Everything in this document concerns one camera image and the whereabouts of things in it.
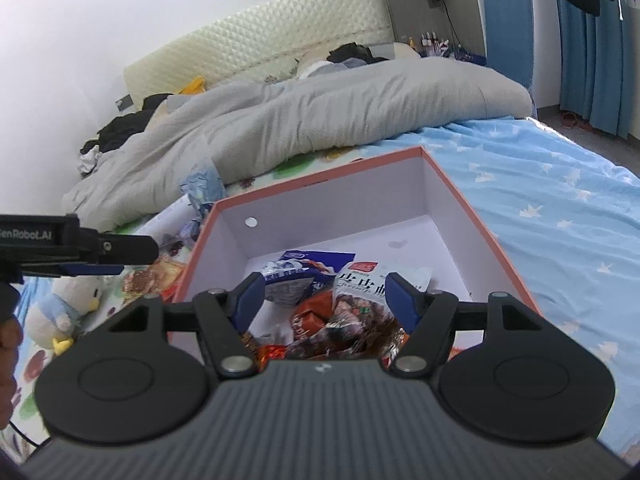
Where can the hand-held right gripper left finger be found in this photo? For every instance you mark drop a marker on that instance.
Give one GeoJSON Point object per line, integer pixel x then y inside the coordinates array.
{"type": "Point", "coordinates": [250, 300]}

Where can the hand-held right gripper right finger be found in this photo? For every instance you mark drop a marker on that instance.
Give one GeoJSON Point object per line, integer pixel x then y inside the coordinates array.
{"type": "Point", "coordinates": [402, 300]}

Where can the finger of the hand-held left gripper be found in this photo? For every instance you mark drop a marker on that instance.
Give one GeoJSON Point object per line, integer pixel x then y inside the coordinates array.
{"type": "Point", "coordinates": [90, 269]}
{"type": "Point", "coordinates": [130, 249]}

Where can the white label snack packet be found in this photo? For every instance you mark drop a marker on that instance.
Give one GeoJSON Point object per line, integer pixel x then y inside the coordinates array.
{"type": "Point", "coordinates": [360, 305]}

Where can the blue white snack packet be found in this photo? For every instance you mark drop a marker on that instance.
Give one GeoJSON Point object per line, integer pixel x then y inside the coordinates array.
{"type": "Point", "coordinates": [295, 275]}

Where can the orange snack packet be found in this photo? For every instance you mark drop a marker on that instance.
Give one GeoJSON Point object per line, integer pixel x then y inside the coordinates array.
{"type": "Point", "coordinates": [270, 350]}

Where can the red candy packet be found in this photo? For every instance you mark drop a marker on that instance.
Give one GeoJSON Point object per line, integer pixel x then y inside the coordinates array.
{"type": "Point", "coordinates": [312, 320]}

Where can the pink cardboard box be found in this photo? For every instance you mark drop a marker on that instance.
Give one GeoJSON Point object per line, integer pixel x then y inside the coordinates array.
{"type": "Point", "coordinates": [400, 200]}

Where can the person's left hand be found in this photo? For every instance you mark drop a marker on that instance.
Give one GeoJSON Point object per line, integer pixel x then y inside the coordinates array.
{"type": "Point", "coordinates": [9, 370]}

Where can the white plush duck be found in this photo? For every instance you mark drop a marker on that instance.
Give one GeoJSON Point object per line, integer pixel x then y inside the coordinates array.
{"type": "Point", "coordinates": [75, 295]}

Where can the brown gold snack packet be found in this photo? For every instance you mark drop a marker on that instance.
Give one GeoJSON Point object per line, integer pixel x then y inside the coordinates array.
{"type": "Point", "coordinates": [155, 275]}

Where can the white plastic bottle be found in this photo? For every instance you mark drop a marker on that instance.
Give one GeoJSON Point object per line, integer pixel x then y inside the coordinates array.
{"type": "Point", "coordinates": [165, 220]}

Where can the dark blue snack packet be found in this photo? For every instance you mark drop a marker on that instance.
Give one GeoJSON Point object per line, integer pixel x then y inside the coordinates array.
{"type": "Point", "coordinates": [182, 240]}

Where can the white crumpled garment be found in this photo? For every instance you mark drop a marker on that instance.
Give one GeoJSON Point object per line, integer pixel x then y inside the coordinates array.
{"type": "Point", "coordinates": [89, 161]}

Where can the light blue plastic bag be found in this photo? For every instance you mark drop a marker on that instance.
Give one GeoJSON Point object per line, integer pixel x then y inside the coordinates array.
{"type": "Point", "coordinates": [205, 185]}

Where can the pile of black clothes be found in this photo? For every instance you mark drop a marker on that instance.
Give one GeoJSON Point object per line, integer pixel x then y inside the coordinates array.
{"type": "Point", "coordinates": [122, 127]}

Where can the fruit print mat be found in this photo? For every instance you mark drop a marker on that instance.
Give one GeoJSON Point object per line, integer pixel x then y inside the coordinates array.
{"type": "Point", "coordinates": [300, 160]}

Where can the yellow bag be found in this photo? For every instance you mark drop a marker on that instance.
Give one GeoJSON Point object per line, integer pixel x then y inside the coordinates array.
{"type": "Point", "coordinates": [192, 86]}

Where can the grey duvet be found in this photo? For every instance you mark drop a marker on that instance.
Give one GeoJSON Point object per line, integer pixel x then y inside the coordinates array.
{"type": "Point", "coordinates": [325, 110]}

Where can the pink slippers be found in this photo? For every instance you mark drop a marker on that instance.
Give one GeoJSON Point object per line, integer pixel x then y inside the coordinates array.
{"type": "Point", "coordinates": [577, 121]}

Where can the cluster of small cosmetic bottles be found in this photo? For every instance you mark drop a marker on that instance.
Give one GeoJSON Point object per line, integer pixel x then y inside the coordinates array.
{"type": "Point", "coordinates": [430, 45]}

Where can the cream quilted headboard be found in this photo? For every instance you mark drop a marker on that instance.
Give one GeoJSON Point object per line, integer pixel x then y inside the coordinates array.
{"type": "Point", "coordinates": [280, 30]}

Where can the blue padded chair back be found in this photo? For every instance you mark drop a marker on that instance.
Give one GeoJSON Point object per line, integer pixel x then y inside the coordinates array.
{"type": "Point", "coordinates": [507, 35]}

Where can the blue curtain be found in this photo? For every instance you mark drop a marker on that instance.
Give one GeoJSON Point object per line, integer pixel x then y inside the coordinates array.
{"type": "Point", "coordinates": [595, 70]}

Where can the white built-in cabinet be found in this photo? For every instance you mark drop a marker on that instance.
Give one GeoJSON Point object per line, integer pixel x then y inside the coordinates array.
{"type": "Point", "coordinates": [410, 0]}

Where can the grey wall socket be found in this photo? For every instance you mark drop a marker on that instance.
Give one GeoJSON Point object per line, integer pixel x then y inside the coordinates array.
{"type": "Point", "coordinates": [125, 103]}

